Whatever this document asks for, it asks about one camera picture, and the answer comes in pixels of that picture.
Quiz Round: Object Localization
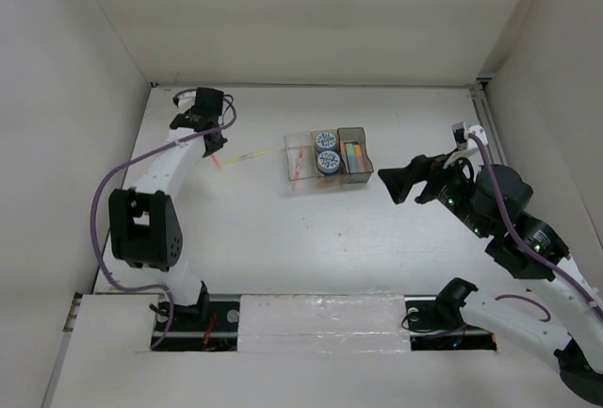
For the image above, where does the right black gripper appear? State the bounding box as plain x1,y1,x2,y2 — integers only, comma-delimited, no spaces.
378,146,490,237

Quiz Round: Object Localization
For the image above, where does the red slim pen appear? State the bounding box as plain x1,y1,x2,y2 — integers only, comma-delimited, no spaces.
211,155,221,170

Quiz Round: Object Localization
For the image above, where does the orange cap highlighter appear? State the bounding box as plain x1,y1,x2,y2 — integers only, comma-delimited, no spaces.
353,143,366,172

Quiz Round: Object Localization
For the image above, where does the yellow-orange cap highlighter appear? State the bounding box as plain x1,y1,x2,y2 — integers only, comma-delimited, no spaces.
345,142,357,173

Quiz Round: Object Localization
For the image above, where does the yellow slim pen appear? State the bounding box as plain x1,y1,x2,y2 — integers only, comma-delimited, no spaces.
227,151,269,165

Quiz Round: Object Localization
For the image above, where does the blue cleaning gel jar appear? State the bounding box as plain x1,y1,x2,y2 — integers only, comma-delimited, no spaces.
316,151,341,176

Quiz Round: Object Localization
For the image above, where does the pink slim pen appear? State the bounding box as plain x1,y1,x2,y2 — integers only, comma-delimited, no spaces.
294,146,305,181

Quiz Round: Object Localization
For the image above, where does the green cap highlighter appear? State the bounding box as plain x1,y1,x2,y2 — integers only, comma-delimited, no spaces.
339,141,349,173

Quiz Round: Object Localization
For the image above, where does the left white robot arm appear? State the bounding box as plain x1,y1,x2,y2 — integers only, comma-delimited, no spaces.
108,88,232,330

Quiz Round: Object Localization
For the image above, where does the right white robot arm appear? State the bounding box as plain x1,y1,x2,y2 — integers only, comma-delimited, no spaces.
378,155,602,406

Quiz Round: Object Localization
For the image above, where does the smoky grey plastic bin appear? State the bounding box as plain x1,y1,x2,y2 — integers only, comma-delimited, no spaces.
337,127,374,185

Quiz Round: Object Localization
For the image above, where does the clear plastic bin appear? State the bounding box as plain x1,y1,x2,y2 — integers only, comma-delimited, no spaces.
285,132,317,197

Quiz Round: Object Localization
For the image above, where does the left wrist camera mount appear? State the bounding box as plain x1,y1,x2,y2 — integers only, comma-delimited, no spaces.
172,89,197,109

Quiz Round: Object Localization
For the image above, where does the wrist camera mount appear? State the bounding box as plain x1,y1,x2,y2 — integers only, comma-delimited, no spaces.
447,122,488,165
172,89,197,109

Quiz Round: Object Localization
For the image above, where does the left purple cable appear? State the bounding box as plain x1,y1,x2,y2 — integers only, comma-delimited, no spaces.
90,89,237,351

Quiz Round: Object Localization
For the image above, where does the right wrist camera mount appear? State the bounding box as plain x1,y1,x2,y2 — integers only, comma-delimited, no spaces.
447,122,488,165

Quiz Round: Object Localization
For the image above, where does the aluminium rail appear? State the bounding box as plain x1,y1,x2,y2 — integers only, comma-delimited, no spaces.
469,78,508,165

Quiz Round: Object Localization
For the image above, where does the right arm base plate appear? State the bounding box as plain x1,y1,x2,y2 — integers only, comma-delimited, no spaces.
400,296,497,351

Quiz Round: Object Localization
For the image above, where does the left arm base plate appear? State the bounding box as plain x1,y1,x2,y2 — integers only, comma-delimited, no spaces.
151,298,240,352

